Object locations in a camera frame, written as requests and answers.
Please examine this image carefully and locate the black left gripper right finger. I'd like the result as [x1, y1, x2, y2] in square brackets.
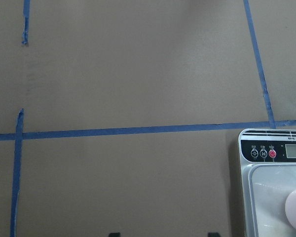
[207, 232, 219, 237]

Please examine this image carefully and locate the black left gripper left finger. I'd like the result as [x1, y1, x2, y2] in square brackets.
[109, 233, 120, 237]

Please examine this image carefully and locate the silver digital kitchen scale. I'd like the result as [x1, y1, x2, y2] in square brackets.
[238, 128, 296, 237]

